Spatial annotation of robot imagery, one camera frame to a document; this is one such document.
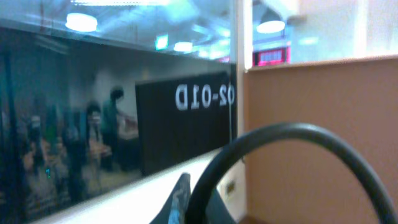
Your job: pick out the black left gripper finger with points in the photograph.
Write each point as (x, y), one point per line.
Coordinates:
(175, 207)

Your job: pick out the dark glass partition window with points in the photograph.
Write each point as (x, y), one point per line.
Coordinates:
(96, 95)

